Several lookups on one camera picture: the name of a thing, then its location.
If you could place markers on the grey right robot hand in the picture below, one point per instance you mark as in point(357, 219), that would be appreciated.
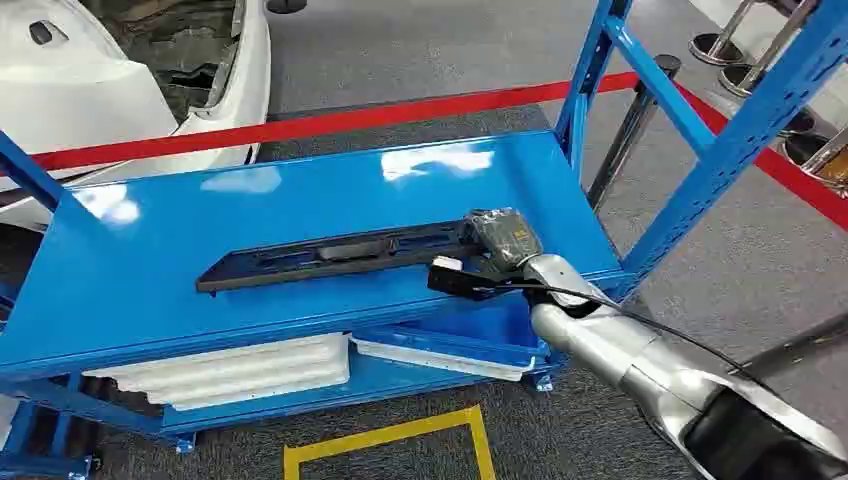
point(503, 238)

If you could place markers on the long black plastic panel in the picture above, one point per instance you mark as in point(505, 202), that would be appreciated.
point(331, 255)

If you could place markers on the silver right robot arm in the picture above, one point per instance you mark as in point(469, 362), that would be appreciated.
point(596, 338)

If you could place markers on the blue plastic crate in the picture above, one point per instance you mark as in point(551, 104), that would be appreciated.
point(464, 331)

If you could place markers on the white plastic crate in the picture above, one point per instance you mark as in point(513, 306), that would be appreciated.
point(232, 371)
point(437, 361)

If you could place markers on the blue metal shelf rack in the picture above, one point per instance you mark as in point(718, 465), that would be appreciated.
point(265, 218)

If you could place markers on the black round stand base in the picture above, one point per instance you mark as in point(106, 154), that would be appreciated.
point(286, 5)

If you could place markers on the white car body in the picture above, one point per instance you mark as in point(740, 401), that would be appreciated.
point(79, 99)

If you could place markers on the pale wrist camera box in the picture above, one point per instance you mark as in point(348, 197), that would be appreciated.
point(447, 263)

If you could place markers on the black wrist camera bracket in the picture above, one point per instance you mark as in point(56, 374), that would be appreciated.
point(457, 285)

